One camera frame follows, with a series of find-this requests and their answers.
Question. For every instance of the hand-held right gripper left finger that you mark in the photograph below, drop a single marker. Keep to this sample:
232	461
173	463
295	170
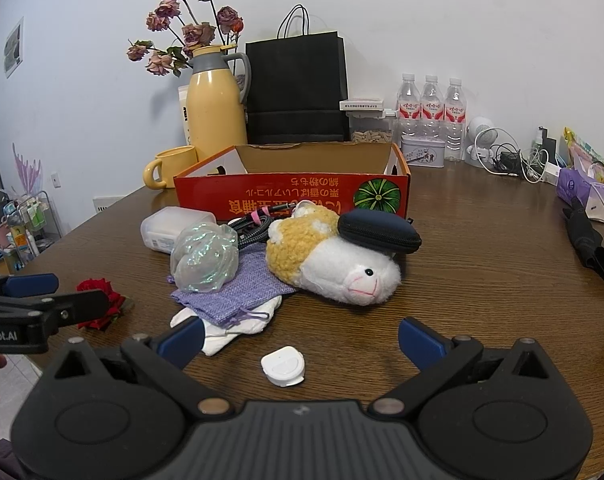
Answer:
182	342

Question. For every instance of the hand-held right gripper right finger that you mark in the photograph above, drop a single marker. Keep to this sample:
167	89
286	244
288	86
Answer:
422	342

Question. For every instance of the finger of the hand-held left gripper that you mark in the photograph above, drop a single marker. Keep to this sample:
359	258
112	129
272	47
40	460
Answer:
32	285
77	307

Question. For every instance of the white cloth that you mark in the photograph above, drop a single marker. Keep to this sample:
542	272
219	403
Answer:
222	342

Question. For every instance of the iridescent plastic bag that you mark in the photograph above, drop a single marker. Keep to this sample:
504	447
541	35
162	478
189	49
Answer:
204	260

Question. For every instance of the purple cloth pouch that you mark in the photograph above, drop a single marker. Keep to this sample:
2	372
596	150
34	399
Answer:
252	280

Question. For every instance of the white round device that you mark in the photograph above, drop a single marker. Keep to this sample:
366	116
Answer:
282	366

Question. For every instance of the clear plastic box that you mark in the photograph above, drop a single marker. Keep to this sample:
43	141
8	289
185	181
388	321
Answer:
164	227

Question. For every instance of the dark blue zip case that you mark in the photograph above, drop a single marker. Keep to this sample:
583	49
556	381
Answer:
377	230

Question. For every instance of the white yellow plush toy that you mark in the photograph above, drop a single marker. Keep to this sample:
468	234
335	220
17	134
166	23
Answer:
327	265

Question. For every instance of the red cardboard box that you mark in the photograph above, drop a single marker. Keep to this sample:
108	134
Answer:
302	200

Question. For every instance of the red rose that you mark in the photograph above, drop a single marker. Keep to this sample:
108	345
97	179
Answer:
116	305

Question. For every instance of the yellow mug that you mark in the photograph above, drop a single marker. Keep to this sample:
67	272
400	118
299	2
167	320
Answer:
177	165

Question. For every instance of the grey tin box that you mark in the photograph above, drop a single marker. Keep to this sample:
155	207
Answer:
423	151

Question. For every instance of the black umbrella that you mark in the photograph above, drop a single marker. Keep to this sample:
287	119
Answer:
589	240

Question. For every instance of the white charger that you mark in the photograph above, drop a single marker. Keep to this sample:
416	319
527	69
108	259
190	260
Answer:
552	172

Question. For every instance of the white robot-shaped fan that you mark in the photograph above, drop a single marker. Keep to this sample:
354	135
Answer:
481	135

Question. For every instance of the clear seed container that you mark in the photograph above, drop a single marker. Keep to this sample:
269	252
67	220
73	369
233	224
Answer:
372	130

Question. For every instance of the purple packet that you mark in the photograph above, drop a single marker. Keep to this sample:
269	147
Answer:
574	185

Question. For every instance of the white packet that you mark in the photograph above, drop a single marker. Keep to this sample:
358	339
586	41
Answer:
183	110

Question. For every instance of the clear water bottle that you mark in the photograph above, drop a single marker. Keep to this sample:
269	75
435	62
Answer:
455	115
431	107
408	105

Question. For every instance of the yellow thermos jug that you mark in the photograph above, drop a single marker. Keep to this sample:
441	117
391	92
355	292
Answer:
214	110

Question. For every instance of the flat white box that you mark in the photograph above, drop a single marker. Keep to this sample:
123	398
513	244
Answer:
362	104

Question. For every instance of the colourful snack packet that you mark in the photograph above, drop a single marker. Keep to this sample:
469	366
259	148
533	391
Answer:
584	152

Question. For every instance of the black paper bag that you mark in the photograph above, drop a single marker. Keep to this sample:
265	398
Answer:
297	85

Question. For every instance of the dried pink flowers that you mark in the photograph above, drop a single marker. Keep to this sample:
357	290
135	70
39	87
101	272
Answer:
199	32

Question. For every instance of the wall outlet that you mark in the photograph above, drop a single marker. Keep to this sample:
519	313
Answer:
57	180

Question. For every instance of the white wall vent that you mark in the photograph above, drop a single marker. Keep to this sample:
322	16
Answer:
109	203

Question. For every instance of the purple flower wall decal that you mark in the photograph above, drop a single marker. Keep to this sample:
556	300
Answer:
27	170

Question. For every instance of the wall picture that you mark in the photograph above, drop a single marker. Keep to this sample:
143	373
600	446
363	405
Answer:
13	47

